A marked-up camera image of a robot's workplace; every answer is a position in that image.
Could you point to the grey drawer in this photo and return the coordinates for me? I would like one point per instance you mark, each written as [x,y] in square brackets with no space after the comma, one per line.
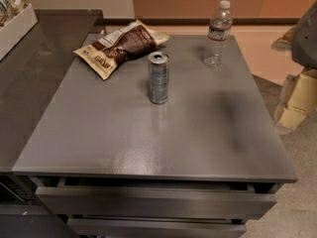
[153,229]
[156,198]

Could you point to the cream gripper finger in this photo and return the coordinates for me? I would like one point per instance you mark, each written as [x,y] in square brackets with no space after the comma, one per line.
[300,92]
[286,120]

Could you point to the upper grey drawer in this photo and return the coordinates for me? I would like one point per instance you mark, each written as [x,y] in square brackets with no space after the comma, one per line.
[156,198]

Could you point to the white snack box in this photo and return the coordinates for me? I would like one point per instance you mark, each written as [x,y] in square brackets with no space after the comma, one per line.
[12,33]

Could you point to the clear plastic water bottle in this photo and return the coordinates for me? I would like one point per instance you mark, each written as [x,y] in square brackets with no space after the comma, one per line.
[218,34]

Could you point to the silver redbull can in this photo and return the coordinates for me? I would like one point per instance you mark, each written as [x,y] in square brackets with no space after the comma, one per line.
[158,77]

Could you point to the lower grey drawer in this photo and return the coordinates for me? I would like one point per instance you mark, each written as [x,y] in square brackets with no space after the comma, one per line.
[153,229]

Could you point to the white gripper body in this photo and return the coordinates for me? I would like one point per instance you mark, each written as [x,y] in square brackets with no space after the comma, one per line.
[305,45]

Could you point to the snack packets in box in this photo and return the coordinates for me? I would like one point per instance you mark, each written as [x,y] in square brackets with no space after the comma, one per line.
[10,9]

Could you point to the brown chip bag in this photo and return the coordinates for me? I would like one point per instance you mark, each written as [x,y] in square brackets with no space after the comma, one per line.
[128,43]

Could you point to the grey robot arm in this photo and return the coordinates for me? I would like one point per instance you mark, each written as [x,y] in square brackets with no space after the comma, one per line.
[304,43]

